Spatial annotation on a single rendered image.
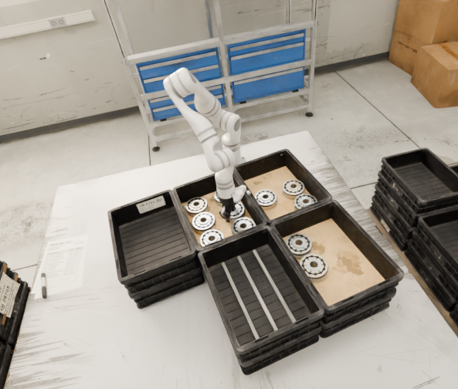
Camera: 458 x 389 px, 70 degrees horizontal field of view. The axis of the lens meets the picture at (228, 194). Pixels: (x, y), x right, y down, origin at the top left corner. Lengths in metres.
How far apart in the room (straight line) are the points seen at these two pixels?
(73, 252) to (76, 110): 2.74
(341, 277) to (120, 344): 0.87
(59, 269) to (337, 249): 1.25
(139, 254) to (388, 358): 1.00
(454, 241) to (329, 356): 1.11
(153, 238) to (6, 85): 3.18
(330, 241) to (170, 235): 0.67
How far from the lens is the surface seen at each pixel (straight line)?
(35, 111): 4.43
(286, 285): 1.26
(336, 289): 1.27
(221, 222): 1.46
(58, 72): 4.16
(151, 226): 1.54
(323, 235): 1.40
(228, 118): 1.57
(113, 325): 1.48
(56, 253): 1.85
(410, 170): 2.32
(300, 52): 3.36
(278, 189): 1.58
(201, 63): 3.13
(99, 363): 1.44
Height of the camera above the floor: 1.92
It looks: 44 degrees down
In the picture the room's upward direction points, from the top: 10 degrees counter-clockwise
